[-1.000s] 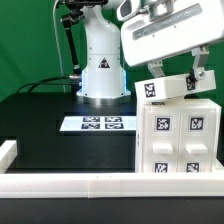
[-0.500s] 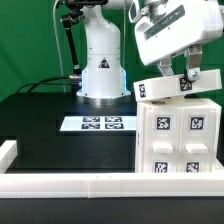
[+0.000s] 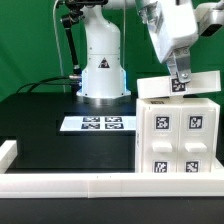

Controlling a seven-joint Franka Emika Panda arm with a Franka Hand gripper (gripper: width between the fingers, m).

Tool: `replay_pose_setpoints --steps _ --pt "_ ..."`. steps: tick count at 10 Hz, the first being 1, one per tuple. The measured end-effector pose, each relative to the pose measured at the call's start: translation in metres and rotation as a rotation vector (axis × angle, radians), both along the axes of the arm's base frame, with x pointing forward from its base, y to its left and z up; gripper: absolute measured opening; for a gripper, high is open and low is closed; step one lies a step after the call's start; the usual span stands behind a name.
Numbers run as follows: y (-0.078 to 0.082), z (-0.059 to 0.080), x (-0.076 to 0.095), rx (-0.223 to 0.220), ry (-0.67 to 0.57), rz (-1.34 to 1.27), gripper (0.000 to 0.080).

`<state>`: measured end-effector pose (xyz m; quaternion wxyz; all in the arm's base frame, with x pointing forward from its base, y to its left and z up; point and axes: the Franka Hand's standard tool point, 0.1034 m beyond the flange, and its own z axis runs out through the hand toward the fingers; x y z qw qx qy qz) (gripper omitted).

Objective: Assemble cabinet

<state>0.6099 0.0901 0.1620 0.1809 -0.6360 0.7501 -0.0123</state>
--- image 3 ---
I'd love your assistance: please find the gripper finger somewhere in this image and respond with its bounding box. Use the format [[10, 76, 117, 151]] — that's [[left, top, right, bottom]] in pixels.
[[166, 48, 191, 83]]

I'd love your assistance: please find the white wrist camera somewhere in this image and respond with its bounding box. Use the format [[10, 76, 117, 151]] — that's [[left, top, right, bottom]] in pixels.
[[195, 0, 224, 37]]

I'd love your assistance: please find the black cable bundle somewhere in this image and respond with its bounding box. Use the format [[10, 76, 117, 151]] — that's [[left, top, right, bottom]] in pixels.
[[16, 76, 82, 94]]

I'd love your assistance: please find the white cabinet door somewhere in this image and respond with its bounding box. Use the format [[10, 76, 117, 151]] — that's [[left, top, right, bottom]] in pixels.
[[141, 107, 180, 173], [178, 108, 216, 173]]

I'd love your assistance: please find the white U-shaped frame fence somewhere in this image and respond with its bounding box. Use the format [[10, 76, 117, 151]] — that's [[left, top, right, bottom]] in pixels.
[[0, 140, 224, 198]]

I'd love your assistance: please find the grey thin cable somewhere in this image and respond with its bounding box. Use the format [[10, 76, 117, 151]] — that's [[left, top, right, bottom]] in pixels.
[[52, 0, 67, 94]]

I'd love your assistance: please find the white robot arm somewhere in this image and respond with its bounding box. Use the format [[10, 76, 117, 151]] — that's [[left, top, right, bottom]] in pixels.
[[78, 0, 224, 104]]

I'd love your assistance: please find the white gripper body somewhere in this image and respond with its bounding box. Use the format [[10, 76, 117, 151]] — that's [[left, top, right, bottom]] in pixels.
[[138, 0, 198, 63]]

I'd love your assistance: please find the white cabinet body box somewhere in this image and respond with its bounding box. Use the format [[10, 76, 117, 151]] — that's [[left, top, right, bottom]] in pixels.
[[135, 98, 220, 173]]

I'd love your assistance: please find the white cabinet top block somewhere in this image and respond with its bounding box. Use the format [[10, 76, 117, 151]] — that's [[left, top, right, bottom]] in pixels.
[[137, 71, 221, 99]]

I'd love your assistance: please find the white marker base sheet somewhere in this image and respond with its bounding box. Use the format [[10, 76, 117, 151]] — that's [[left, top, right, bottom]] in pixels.
[[60, 116, 136, 132]]

